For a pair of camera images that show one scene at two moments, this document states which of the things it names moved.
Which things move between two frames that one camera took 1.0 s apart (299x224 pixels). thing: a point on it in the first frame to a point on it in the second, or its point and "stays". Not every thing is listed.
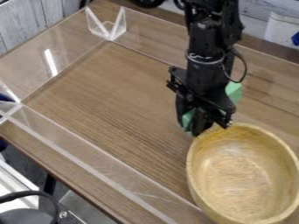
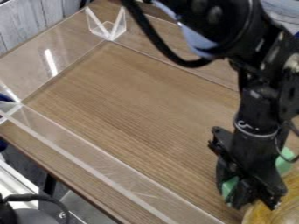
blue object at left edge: [4, 97] stays
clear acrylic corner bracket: [107, 30] stays
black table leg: [50, 184] stays
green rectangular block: [234, 91] to [283, 166]
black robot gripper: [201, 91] to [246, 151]
